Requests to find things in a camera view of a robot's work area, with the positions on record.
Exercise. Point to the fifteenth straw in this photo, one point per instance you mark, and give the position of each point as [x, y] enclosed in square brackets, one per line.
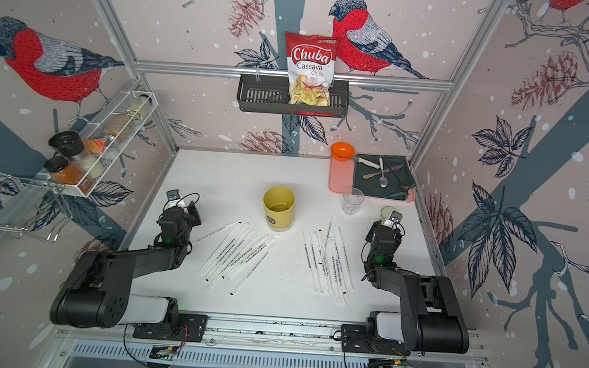
[212, 233]

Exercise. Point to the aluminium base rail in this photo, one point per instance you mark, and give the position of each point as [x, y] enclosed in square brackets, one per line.
[234, 341]

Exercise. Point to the eleventh straw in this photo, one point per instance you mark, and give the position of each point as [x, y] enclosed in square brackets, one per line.
[346, 259]

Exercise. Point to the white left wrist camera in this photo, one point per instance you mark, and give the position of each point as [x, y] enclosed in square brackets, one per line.
[175, 199]

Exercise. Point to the metal spoon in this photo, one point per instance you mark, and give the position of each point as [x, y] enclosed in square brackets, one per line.
[383, 181]

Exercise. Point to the thirteenth straw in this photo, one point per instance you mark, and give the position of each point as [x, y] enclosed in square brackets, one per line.
[327, 237]

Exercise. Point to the green mat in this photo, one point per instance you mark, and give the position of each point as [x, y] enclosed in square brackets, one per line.
[401, 182]

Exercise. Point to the Chuba cassava chips bag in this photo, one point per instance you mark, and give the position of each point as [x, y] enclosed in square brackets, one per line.
[311, 67]

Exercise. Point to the wooden spoon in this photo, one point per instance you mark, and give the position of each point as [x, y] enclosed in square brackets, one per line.
[391, 169]

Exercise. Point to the pink tray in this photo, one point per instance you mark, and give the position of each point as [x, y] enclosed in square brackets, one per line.
[341, 175]

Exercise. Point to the white wire spice rack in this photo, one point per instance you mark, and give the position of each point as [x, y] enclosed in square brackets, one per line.
[105, 140]

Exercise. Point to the white handle knife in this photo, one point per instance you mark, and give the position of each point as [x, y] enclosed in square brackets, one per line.
[368, 163]

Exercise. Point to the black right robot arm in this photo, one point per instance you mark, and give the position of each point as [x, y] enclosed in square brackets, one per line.
[431, 318]

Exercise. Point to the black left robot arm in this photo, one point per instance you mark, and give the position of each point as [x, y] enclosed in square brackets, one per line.
[97, 291]

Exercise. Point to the clear plastic cup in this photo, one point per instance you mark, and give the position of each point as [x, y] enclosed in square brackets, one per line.
[352, 200]

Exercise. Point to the fourteenth straw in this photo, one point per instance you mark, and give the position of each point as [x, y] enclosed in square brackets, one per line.
[252, 269]

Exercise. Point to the orange spice jar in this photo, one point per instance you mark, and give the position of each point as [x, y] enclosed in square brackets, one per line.
[65, 172]

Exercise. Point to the twelfth straw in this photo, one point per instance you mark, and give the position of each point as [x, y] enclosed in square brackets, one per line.
[330, 257]

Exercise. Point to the black wall basket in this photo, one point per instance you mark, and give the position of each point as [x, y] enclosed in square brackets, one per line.
[270, 95]

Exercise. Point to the yellow straw cup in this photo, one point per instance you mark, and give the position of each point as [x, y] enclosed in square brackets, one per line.
[279, 204]

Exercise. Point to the orange bowl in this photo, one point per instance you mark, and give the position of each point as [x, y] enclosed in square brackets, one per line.
[342, 151]

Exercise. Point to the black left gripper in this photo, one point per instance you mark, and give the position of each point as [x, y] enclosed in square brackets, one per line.
[193, 214]

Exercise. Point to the black lid spice jar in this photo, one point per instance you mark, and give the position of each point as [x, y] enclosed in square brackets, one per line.
[68, 143]

